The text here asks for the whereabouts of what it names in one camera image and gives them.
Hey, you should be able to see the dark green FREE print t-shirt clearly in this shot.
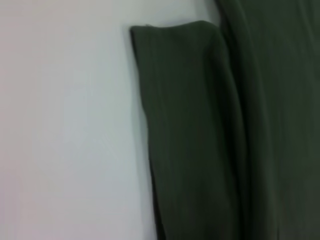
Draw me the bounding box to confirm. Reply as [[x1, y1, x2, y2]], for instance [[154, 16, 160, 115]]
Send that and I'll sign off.
[[129, 0, 320, 240]]

